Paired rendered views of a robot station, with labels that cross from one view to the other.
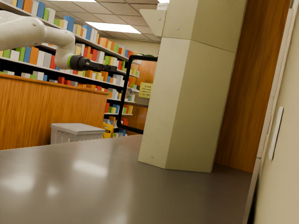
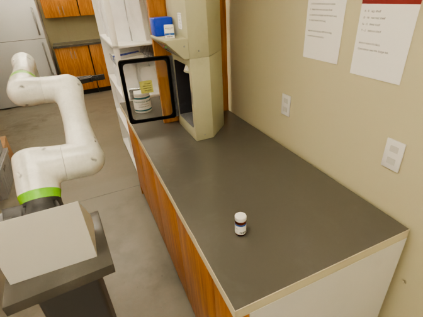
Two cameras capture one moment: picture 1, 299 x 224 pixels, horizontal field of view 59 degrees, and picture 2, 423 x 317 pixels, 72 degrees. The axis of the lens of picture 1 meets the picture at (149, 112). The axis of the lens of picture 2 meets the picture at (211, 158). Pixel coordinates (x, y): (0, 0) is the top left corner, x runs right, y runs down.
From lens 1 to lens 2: 120 cm
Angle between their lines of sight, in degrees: 51
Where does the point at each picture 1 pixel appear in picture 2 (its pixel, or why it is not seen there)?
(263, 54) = not seen: hidden behind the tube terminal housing
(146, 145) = (199, 130)
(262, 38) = not seen: hidden behind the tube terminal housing
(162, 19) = (186, 46)
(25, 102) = not seen: outside the picture
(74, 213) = (257, 177)
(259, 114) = (224, 74)
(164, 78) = (199, 87)
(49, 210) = (253, 182)
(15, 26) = (78, 97)
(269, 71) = (223, 44)
